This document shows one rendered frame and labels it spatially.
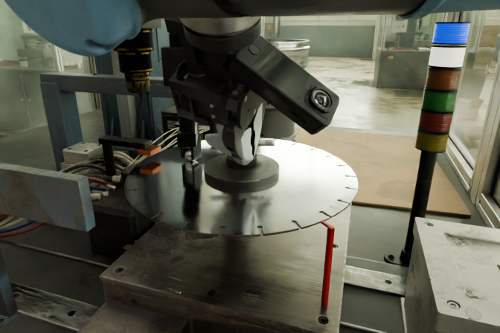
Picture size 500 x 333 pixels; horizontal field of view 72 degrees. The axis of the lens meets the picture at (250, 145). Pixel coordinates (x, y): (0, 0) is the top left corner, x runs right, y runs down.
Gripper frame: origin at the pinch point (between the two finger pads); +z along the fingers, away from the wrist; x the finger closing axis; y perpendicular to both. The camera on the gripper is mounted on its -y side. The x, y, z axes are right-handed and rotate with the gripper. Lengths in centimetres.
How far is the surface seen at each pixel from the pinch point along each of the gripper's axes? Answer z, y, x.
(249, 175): 2.4, -0.4, 1.2
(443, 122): 2.0, -23.1, -18.7
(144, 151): 5.0, 17.4, 1.9
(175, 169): 5.4, 11.4, 2.7
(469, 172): 40, -41, -45
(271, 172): 3.2, -2.8, -0.9
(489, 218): 32, -43, -26
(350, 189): 2.6, -13.4, -2.2
